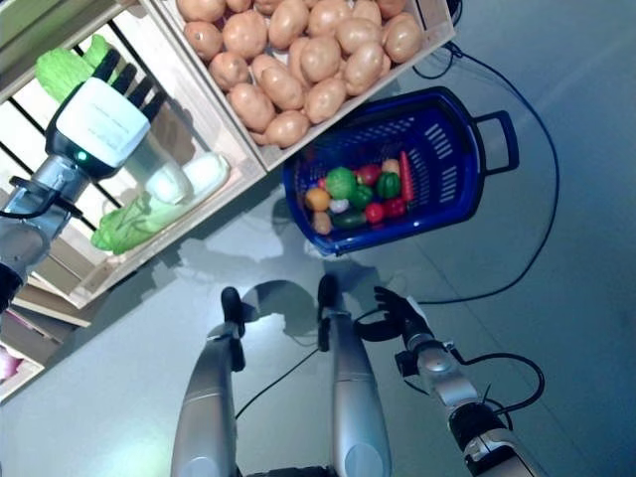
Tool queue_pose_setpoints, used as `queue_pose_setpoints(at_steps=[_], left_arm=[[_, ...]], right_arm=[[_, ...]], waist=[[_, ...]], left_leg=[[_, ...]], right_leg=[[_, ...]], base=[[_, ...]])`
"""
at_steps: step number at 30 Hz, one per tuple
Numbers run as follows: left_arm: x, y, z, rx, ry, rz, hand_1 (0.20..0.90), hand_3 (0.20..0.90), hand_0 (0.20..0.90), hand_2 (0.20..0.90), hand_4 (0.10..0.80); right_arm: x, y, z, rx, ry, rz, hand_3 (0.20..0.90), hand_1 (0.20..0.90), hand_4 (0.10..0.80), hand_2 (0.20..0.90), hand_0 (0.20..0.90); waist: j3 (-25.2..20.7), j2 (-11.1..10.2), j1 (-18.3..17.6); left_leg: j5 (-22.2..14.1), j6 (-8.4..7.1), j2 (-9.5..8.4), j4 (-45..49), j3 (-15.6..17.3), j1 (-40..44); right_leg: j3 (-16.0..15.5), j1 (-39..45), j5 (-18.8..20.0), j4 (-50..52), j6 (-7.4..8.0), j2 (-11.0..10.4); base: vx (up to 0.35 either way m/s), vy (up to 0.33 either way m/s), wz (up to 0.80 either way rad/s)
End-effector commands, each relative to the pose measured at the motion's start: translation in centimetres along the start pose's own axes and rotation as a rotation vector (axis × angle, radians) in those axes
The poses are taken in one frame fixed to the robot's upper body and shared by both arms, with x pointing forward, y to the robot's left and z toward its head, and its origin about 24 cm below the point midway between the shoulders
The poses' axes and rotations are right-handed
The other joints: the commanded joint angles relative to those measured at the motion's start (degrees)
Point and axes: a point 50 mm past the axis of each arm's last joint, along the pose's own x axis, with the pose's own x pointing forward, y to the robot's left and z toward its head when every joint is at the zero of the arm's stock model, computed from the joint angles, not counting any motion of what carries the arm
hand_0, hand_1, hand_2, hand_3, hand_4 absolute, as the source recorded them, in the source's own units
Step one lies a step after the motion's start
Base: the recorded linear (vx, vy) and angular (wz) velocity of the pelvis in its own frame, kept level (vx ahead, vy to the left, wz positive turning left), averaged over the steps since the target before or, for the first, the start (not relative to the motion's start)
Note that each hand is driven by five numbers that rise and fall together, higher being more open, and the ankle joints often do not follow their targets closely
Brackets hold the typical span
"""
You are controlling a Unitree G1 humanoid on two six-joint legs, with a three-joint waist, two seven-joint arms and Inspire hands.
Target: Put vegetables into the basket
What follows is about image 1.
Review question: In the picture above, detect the red toy tomato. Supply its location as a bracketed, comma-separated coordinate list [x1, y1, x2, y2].
[357, 164, 383, 188]

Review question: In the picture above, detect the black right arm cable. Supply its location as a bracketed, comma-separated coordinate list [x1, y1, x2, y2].
[446, 347, 548, 428]

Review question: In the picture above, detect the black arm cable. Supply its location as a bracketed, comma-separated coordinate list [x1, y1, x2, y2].
[446, 347, 548, 428]
[0, 176, 85, 220]

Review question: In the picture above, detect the long black floor cable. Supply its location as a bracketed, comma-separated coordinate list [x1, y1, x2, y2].
[411, 42, 562, 305]

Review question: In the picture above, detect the thin black floor cable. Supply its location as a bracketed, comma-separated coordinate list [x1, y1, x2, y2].
[233, 345, 322, 421]

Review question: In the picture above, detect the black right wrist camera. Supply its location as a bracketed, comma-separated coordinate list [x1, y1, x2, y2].
[395, 350, 421, 379]

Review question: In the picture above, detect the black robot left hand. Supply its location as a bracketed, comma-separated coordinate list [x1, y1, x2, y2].
[44, 48, 168, 180]

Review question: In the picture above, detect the blue plastic shopping basket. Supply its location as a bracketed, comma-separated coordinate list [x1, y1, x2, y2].
[281, 86, 521, 257]

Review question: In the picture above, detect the dark green toy cucumber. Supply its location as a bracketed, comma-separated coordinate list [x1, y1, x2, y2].
[331, 209, 369, 230]

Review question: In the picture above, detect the small toy orange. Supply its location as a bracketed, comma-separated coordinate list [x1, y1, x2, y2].
[304, 187, 332, 213]

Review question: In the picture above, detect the brown toy potato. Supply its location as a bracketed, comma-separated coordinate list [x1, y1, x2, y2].
[263, 109, 312, 149]
[307, 0, 344, 37]
[228, 82, 276, 133]
[343, 42, 387, 96]
[382, 12, 423, 65]
[267, 0, 310, 51]
[183, 20, 225, 62]
[335, 17, 384, 56]
[303, 78, 348, 124]
[258, 66, 305, 110]
[222, 10, 269, 62]
[300, 35, 343, 83]
[208, 51, 251, 93]

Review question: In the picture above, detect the green toy bell pepper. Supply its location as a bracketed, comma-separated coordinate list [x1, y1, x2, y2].
[376, 171, 402, 200]
[350, 184, 375, 210]

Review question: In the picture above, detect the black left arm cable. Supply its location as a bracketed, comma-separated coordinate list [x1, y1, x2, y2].
[0, 176, 85, 220]

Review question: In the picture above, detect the toy napa cabbage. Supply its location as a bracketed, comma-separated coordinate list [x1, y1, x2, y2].
[90, 153, 231, 255]
[35, 35, 195, 205]

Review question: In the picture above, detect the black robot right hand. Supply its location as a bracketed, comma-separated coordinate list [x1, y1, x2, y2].
[353, 285, 431, 349]

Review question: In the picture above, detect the small green toy lettuce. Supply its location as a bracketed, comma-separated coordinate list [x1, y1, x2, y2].
[325, 167, 359, 201]

